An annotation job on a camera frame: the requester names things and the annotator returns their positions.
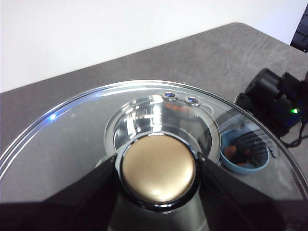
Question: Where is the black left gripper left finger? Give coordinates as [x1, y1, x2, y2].
[0, 153, 119, 231]

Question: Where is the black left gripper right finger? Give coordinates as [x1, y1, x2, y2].
[199, 153, 308, 231]

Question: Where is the brown egg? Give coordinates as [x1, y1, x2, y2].
[225, 144, 239, 158]

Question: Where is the glass lid with green knob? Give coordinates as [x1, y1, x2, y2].
[0, 79, 308, 231]

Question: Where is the pale green electric steamer pot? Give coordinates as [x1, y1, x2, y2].
[103, 95, 222, 169]

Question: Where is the blue ribbed bowl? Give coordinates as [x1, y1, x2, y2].
[219, 128, 270, 175]

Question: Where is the black background object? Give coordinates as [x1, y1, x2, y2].
[290, 0, 308, 52]

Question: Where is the black cable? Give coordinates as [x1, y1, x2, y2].
[283, 119, 308, 148]

